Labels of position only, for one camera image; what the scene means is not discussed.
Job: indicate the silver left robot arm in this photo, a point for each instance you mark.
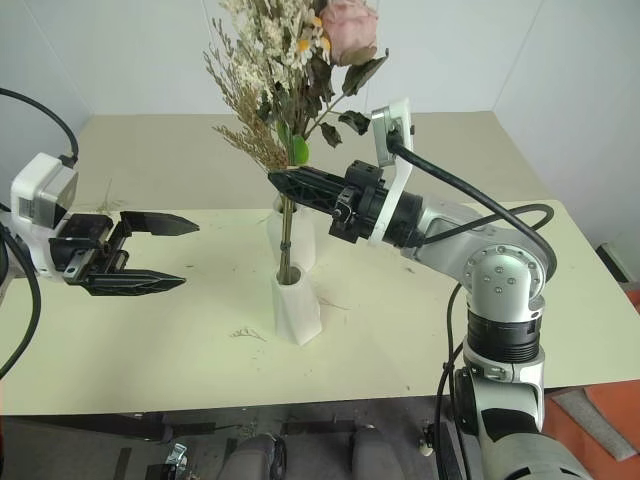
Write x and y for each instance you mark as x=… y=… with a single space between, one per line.
x=3 y=250

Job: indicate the pink rose bouquet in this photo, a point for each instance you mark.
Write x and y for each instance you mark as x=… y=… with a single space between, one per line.
x=347 y=27

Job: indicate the white faceted vase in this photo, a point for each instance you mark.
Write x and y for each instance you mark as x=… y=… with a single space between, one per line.
x=302 y=240
x=297 y=315

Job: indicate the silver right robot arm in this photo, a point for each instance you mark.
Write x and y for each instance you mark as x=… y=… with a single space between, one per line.
x=500 y=270

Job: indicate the orange and grey mat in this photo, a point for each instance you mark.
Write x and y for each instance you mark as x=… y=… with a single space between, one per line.
x=600 y=420

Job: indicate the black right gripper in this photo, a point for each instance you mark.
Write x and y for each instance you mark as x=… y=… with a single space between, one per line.
x=360 y=205

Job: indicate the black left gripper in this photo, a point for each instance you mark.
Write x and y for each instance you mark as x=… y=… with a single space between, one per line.
x=87 y=245

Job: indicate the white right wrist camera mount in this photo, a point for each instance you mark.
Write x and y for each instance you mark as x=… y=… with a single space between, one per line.
x=395 y=117

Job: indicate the black table frame bar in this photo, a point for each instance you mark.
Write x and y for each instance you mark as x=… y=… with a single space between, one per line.
x=100 y=425

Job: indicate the dried beige grass bouquet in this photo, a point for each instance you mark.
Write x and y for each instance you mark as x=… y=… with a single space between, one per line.
x=255 y=100

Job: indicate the dark grey rounded shape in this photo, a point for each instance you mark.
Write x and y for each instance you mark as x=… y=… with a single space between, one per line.
x=372 y=452
x=257 y=457

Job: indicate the small dried sprig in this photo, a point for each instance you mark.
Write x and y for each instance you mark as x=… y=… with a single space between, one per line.
x=247 y=335

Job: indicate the chrome caster wheel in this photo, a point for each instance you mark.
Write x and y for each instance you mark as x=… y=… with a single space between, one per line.
x=176 y=455

